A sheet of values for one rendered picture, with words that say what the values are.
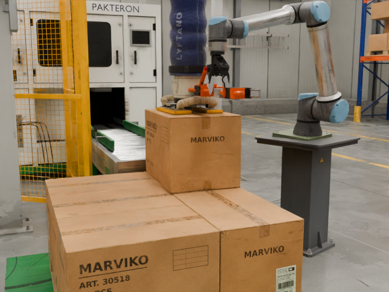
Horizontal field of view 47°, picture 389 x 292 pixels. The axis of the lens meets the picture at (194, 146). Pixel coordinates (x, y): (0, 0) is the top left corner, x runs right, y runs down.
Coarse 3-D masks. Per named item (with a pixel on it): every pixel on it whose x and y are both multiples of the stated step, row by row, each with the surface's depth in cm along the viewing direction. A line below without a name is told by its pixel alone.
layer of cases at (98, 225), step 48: (48, 192) 241; (96, 192) 237; (144, 192) 237; (192, 192) 237; (240, 192) 237; (96, 240) 168; (144, 240) 168; (192, 240) 175; (240, 240) 183; (288, 240) 192; (96, 288) 163; (144, 288) 170; (192, 288) 178; (240, 288) 186; (288, 288) 196
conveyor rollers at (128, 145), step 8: (112, 136) 453; (120, 136) 456; (128, 136) 451; (136, 136) 453; (120, 144) 402; (128, 144) 404; (136, 144) 399; (144, 144) 401; (112, 152) 363; (120, 152) 357; (128, 152) 359; (136, 152) 361; (144, 152) 356
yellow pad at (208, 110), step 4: (208, 104) 259; (192, 108) 270; (196, 108) 264; (200, 108) 260; (204, 108) 256; (208, 108) 253; (212, 108) 254; (216, 108) 255; (204, 112) 253; (208, 112) 250; (212, 112) 251; (216, 112) 252; (220, 112) 253
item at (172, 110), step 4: (176, 104) 252; (156, 108) 273; (160, 108) 266; (164, 108) 260; (168, 108) 256; (172, 108) 254; (176, 108) 253; (168, 112) 252; (172, 112) 247; (176, 112) 243; (180, 112) 244; (184, 112) 245; (188, 112) 246
